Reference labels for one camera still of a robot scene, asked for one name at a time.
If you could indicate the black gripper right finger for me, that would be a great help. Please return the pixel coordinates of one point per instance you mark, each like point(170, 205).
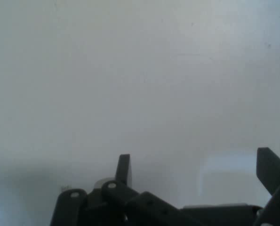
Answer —
point(271, 171)

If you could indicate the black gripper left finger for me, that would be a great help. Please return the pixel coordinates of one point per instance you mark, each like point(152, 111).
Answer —
point(111, 207)

